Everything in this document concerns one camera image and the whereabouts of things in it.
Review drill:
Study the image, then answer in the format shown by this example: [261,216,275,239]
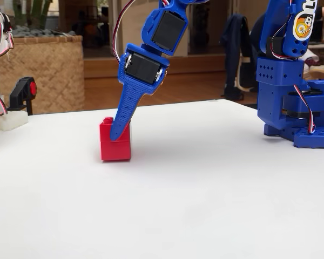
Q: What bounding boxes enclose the red toy brick block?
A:
[99,116,132,162]

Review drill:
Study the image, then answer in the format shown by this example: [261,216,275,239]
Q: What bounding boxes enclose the woven basket planter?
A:
[0,35,86,115]

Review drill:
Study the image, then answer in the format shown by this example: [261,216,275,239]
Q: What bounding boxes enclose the dark jacket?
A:
[219,13,254,101]

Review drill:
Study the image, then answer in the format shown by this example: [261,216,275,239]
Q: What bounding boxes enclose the black clamp with red knob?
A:
[7,77,38,116]

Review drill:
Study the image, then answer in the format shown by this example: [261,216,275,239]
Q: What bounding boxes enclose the grey pebbles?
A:
[10,25,77,38]

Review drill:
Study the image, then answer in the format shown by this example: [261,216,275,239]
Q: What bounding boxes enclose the green plant stems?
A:
[12,0,53,29]

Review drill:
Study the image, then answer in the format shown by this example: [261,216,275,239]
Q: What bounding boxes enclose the round orange sticker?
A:
[292,0,318,40]

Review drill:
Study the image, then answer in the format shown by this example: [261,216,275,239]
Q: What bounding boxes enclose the red white black gripper cable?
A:
[112,0,170,63]

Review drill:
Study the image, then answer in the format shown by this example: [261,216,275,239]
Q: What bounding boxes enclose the red white cable on white arm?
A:
[0,7,15,58]

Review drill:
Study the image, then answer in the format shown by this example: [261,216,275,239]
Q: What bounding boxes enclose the red white black base cable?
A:
[293,84,317,134]

